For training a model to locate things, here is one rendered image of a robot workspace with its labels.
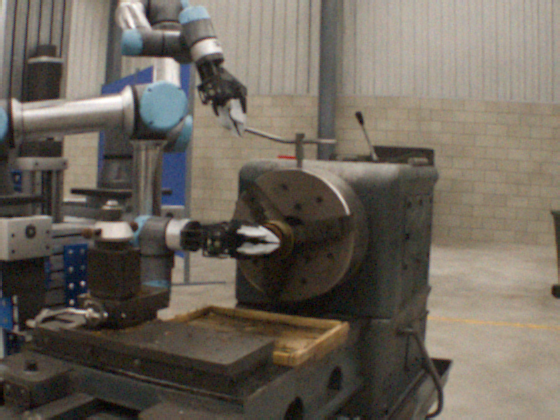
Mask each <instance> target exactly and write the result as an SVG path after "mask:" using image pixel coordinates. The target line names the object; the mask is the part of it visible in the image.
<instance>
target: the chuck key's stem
mask: <svg viewBox="0 0 560 420"><path fill-rule="evenodd" d="M303 139H305V133H296V141H295V159H296V160H297V164H296V168H303V160H304V159H305V144H304V143H302V140H303Z"/></svg>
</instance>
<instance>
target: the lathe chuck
mask: <svg viewBox="0 0 560 420"><path fill-rule="evenodd" d="M255 182H256V183H257V184H258V185H259V187H260V188H261V189H262V190H263V191H264V194H265V195H266V196H268V197H269V199H270V200H271V201H272V202H273V203H274V205H275V206H276V207H277V209H278V210H279V212H280V213H281V214H282V215H283V216H285V217H287V216H291V217H290V219H289V220H288V221H287V222H286V223H288V224H289V223H290V221H291V219H292V218H293V217H296V218H298V219H299V220H302V221H303V222H304V224H305V223H310V222H315V221H321V220H326V219H331V218H336V217H341V216H346V215H352V220H353V225H354V232H349V233H344V234H340V235H334V236H329V237H324V238H319V239H313V240H308V241H307V244H306V246H305V248H304V249H303V250H299V249H297V248H295V247H294V246H293V250H296V251H297V252H298V253H296V254H292V256H291V261H290V264H289V267H288V271H287V274H286V279H285V282H283V285H282V289H281V292H280V296H279V299H282V300H288V301H302V300H308V299H312V298H315V297H317V296H319V295H321V294H323V293H326V292H329V291H331V290H333V289H335V288H336V287H338V285H339V284H341V283H342V282H343V281H344V280H346V279H347V278H348V277H349V276H350V275H351V274H352V273H353V271H354V270H355V268H356V265H357V264H358V262H359V259H360V257H361V254H362V250H363V244H364V243H365V223H364V218H363V214H361V211H360V209H359V205H358V203H357V201H356V200H355V198H354V196H353V195H352V193H351V192H350V191H349V190H348V188H347V187H346V186H345V185H344V184H343V183H342V182H341V181H340V180H337V179H336V178H334V177H333V176H331V175H329V174H327V173H324V171H322V170H317V169H312V168H282V169H277V170H273V171H270V172H268V173H265V175H263V176H261V177H259V178H258V179H257V180H255ZM245 193H246V192H244V193H243V194H242V196H241V197H240V199H239V201H238V203H237V205H236V209H235V212H234V216H232V218H235V219H241V218H243V219H248V220H250V221H253V222H255V220H254V218H253V217H252V216H250V215H249V212H250V210H249V207H248V206H247V205H246V204H245V202H244V201H243V200H242V199H241V198H242V197H243V196H244V195H245ZM260 261H261V260H260V258H257V257H254V258H251V260H250V259H246V261H238V260H237V262H238V264H239V266H240V268H241V270H242V272H243V273H244V275H245V276H246V277H247V278H249V281H250V282H251V283H252V284H253V285H254V286H256V287H257V288H258V289H259V290H261V289H260V285H261V282H262V277H263V274H264V273H261V270H262V266H263V263H262V262H260ZM351 267H352V269H351V271H350V272H349V274H348V275H347V276H346V277H345V275H346V273H347V272H348V270H349V269H350V268H351ZM261 291H262V292H264V293H267V292H265V291H264V290H261Z"/></svg>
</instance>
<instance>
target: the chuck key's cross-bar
mask: <svg viewBox="0 0 560 420"><path fill-rule="evenodd" d="M245 132H248V133H251V134H254V135H257V136H260V137H263V138H267V139H270V140H273V141H276V142H279V143H283V144H295V141H296V139H282V138H279V137H276V136H273V135H270V134H267V133H262V132H259V131H256V130H253V129H250V128H247V127H245ZM302 143H304V144H338V140H337V139H303V140H302Z"/></svg>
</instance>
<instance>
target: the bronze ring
mask: <svg viewBox="0 0 560 420"><path fill-rule="evenodd" d="M259 226H260V227H262V228H263V229H265V230H268V231H269V232H271V233H272V234H273V235H274V236H276V237H277V238H278V239H279V247H277V248H276V249H275V250H273V251H271V252H268V253H265V254H262V255H259V256H256V257H257V258H260V260H268V261H272V260H273V261H278V260H282V258H285V257H287V256H288V255H289V254H290V253H291V251H292V249H293V246H294V235H293V232H292V230H291V228H290V227H289V224H288V223H286V222H285V221H282V220H280V219H269V220H265V221H264V222H262V223H260V224H259ZM248 241H252V243H255V244H257V245H259V244H263V243H264V244H271V243H270V242H268V240H265V239H262V240H260V239H258V238H256V237H255V238H251V239H247V243H248Z"/></svg>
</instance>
